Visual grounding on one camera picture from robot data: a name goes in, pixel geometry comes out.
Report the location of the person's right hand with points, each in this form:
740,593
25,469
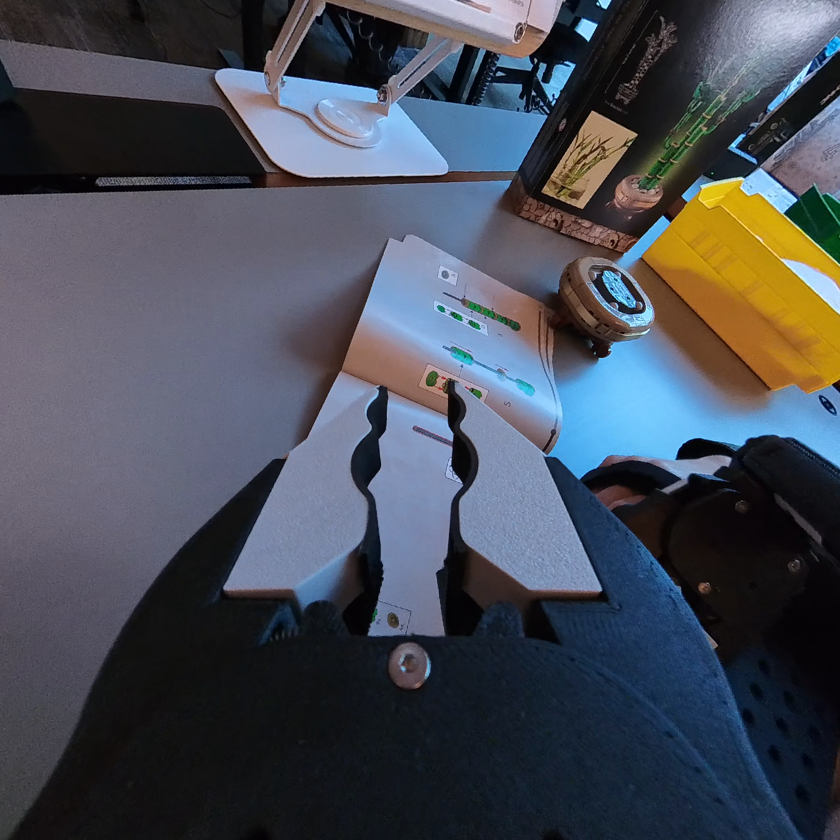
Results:
627,460

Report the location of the green plastic bin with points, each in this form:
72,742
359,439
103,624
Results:
820,216

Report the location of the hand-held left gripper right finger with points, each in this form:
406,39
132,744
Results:
525,525

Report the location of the yellow plastic bin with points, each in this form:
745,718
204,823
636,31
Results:
735,295

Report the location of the white plastic bag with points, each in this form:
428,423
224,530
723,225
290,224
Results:
814,275

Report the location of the black office chair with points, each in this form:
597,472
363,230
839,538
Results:
525,72

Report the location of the white stand with wooden board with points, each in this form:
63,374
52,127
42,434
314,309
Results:
367,151

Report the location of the white instruction booklet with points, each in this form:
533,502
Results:
407,308

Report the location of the dark dotted garment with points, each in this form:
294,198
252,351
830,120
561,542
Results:
787,741

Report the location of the tan brick-built pot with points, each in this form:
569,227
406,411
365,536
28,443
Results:
604,295

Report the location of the black power box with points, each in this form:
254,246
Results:
131,131

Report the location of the black bamboo set box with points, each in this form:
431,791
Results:
689,98

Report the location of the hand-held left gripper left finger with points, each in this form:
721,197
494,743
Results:
302,525

